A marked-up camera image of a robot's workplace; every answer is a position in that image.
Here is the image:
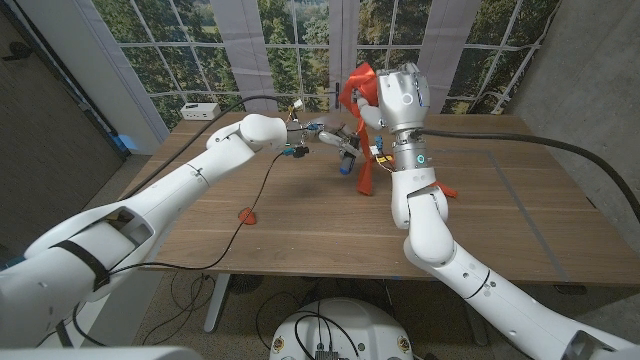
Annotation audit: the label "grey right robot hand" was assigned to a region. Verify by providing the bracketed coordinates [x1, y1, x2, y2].
[355, 62, 431, 134]

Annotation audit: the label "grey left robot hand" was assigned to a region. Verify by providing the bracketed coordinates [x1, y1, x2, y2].
[302, 117, 364, 160]

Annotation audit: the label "blue grey handled screwdriver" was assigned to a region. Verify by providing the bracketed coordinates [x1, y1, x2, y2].
[339, 134, 362, 176]

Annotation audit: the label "orange ribbon with spool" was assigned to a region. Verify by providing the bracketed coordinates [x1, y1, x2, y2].
[338, 62, 459, 199]

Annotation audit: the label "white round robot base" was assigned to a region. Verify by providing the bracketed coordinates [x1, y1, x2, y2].
[268, 297, 415, 360]

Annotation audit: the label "printed window forest backdrop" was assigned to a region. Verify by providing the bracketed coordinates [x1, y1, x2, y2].
[92, 0, 561, 132]

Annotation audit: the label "white power strip box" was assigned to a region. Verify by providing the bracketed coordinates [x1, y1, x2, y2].
[180, 102, 222, 122]

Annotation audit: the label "black round floor disc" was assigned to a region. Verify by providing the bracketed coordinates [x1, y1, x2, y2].
[228, 273, 265, 295]

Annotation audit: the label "white table leg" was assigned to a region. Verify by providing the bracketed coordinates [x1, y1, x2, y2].
[203, 272, 232, 334]

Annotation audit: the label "white robot chest shell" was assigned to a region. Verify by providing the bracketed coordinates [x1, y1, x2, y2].
[0, 344, 204, 360]

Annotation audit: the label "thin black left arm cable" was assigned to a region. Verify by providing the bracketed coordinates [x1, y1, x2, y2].
[34, 152, 286, 349]

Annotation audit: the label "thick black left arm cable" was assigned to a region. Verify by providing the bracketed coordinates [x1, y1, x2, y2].
[119, 94, 296, 201]

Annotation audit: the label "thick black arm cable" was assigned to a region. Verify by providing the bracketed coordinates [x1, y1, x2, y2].
[410, 128, 640, 224]
[119, 94, 296, 201]

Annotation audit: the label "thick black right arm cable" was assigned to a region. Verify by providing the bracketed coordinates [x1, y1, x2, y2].
[410, 128, 640, 224]

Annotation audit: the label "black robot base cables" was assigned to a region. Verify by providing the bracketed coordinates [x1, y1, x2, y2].
[254, 292, 362, 360]

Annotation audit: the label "black floor cable bundle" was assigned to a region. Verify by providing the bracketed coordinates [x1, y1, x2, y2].
[142, 272, 222, 346]

